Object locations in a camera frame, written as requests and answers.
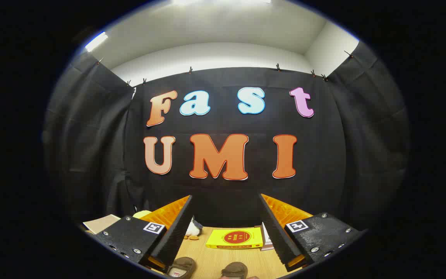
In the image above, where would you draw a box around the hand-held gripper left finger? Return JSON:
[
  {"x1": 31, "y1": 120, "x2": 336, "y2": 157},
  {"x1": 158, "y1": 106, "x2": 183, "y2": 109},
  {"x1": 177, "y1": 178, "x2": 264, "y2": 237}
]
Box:
[{"x1": 93, "y1": 195, "x2": 194, "y2": 274}]

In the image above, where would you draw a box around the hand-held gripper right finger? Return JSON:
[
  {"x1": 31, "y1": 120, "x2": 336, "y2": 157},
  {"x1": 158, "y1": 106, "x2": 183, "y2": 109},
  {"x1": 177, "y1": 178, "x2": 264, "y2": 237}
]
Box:
[{"x1": 259, "y1": 193, "x2": 367, "y2": 272}]

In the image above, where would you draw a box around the brown moccasin shoe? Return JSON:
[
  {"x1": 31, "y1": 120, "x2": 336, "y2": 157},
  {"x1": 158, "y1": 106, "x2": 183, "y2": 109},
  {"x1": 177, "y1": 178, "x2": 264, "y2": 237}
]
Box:
[
  {"x1": 221, "y1": 262, "x2": 249, "y2": 279},
  {"x1": 167, "y1": 257, "x2": 197, "y2": 279}
]

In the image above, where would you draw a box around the beige fabric storage box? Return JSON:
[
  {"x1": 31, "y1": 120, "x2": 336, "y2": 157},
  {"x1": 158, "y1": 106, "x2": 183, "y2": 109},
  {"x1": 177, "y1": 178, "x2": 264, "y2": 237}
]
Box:
[{"x1": 82, "y1": 214, "x2": 121, "y2": 235}]

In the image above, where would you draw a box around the blue white penguin plush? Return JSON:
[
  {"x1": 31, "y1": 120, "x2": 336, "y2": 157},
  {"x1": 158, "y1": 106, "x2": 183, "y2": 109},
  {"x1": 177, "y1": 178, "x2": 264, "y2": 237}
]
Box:
[{"x1": 184, "y1": 216, "x2": 203, "y2": 241}]

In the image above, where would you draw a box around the yellow book red circle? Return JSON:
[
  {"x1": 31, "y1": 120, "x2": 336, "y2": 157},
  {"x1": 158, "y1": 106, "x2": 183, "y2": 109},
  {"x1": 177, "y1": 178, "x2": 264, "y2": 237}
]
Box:
[{"x1": 206, "y1": 227, "x2": 264, "y2": 249}]

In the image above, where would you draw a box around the white ceiling light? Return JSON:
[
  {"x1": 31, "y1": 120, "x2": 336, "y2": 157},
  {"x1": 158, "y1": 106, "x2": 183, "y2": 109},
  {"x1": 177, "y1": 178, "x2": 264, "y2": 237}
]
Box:
[
  {"x1": 85, "y1": 32, "x2": 108, "y2": 52},
  {"x1": 173, "y1": 0, "x2": 272, "y2": 5}
]

